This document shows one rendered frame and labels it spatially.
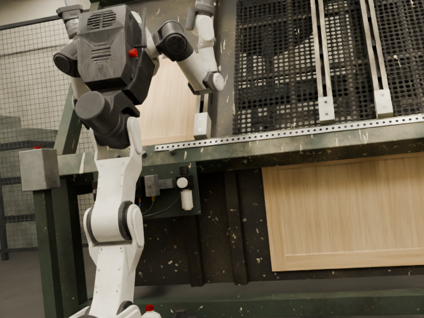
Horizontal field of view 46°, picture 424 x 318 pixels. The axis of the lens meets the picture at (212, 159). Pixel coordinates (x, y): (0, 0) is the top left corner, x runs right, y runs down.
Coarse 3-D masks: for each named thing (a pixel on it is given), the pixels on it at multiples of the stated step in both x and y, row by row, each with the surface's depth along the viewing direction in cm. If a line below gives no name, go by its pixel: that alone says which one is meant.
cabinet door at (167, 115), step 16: (160, 64) 264; (176, 64) 261; (160, 80) 258; (176, 80) 255; (160, 96) 252; (176, 96) 249; (192, 96) 246; (144, 112) 249; (160, 112) 246; (176, 112) 244; (192, 112) 240; (144, 128) 244; (160, 128) 241; (176, 128) 238; (192, 128) 235; (144, 144) 238
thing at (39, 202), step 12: (36, 192) 223; (48, 192) 225; (36, 204) 223; (48, 204) 224; (36, 216) 223; (48, 216) 223; (36, 228) 223; (48, 228) 222; (48, 240) 222; (48, 252) 222; (48, 264) 222; (48, 276) 222; (48, 288) 222; (60, 288) 226; (48, 300) 222; (60, 300) 225; (48, 312) 222; (60, 312) 224
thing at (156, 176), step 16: (96, 176) 233; (144, 176) 216; (160, 176) 225; (176, 176) 223; (192, 176) 220; (96, 192) 219; (144, 192) 219; (160, 192) 225; (176, 192) 223; (192, 192) 221; (144, 208) 227; (160, 208) 225; (176, 208) 223; (192, 208) 222
